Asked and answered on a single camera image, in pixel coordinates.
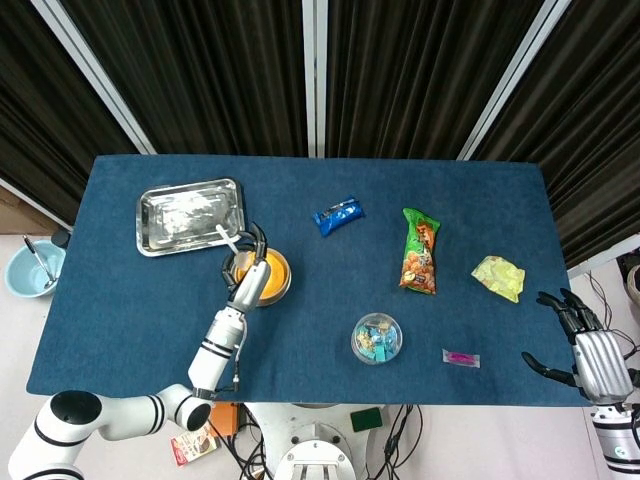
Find metal spoon black handle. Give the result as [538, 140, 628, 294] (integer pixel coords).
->
[22, 234, 58, 291]

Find yellow snack bag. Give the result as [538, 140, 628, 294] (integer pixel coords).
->
[470, 254, 527, 304]

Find blue table cloth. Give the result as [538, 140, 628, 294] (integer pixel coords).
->
[25, 154, 594, 409]

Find dark pleated curtain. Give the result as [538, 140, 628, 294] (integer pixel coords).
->
[473, 0, 640, 270]
[60, 0, 307, 157]
[325, 0, 547, 161]
[0, 0, 140, 227]

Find orange bowl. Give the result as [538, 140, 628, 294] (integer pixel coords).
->
[229, 247, 293, 306]

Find black floor cables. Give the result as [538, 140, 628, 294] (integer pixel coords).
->
[583, 269, 640, 364]
[363, 403, 427, 480]

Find blue snack packet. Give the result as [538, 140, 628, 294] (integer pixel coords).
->
[312, 195, 366, 239]

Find white frame post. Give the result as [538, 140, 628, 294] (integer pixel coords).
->
[300, 0, 329, 159]
[29, 0, 157, 156]
[456, 0, 574, 162]

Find green orange snack bag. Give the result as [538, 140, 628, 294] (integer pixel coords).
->
[398, 206, 442, 296]

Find clear round clip container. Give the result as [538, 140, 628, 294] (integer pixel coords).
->
[350, 311, 405, 366]

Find round steel saucer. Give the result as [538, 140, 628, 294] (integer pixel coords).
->
[253, 287, 292, 309]

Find orange box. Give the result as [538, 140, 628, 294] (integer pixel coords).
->
[208, 401, 243, 439]

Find silver metal tray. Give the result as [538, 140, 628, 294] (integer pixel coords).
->
[135, 176, 247, 258]

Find dark green pad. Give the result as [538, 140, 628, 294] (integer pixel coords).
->
[349, 406, 384, 434]

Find light blue bowl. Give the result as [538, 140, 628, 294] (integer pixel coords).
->
[4, 239, 68, 300]

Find red white snack box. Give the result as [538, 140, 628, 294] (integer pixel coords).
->
[169, 421, 222, 468]

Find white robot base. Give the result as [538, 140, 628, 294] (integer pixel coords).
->
[243, 401, 392, 480]

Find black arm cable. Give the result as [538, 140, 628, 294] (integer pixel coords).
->
[219, 329, 250, 395]

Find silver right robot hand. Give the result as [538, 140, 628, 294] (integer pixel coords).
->
[520, 288, 634, 406]

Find pink sachet clear wrapper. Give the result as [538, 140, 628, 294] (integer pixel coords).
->
[441, 347, 482, 370]

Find white plastic spoon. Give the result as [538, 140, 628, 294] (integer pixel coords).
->
[215, 224, 252, 269]

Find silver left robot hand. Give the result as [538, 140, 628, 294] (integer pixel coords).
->
[221, 222, 274, 312]

